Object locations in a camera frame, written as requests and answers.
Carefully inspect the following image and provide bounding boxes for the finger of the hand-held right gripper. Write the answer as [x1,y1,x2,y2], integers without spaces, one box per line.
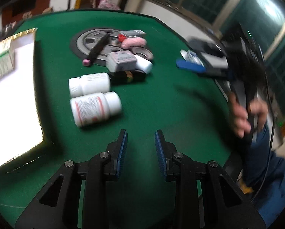
[176,59,207,74]
[180,50,205,65]

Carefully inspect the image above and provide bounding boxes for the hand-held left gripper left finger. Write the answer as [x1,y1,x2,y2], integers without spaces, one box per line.
[15,129,128,229]

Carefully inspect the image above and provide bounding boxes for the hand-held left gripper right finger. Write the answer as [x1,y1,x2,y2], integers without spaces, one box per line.
[155,129,267,229]

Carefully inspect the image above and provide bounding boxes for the small white pill bottle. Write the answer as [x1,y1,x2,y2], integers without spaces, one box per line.
[135,56,153,73]

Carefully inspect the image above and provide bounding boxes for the white bottle red-edged label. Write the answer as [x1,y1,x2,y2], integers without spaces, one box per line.
[70,91,122,127]

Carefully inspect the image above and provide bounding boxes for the pink fluffy pompom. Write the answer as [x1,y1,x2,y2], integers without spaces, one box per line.
[121,37,147,50]

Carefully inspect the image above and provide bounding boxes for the silver and red medicine box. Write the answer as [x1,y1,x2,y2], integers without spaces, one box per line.
[106,51,137,73]

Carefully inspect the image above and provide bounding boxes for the black pen with pink cap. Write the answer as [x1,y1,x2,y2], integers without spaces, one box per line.
[82,33,111,66]

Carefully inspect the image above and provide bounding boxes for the large white gold-rimmed box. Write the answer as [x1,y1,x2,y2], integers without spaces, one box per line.
[0,27,45,172]

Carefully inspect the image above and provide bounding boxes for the person's right forearm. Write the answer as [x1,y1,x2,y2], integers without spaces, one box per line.
[241,124,285,189]

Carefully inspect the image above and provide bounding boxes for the person's right hand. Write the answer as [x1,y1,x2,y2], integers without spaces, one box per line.
[229,93,269,139]

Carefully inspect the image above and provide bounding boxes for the small round tin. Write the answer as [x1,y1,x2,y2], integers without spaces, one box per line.
[132,48,154,61]

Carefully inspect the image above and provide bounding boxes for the black box with gold label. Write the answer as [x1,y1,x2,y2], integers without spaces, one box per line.
[110,70,146,85]

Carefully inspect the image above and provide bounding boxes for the floral cloth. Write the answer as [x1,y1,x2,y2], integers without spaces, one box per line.
[95,0,121,10]

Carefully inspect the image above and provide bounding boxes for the round table centre panel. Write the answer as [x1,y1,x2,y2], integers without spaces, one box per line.
[70,27,155,66]

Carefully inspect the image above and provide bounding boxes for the green and white medicine box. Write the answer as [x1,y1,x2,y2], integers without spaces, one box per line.
[0,40,15,84]

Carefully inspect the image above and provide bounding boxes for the black cable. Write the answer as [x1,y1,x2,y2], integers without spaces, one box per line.
[250,72,276,198]

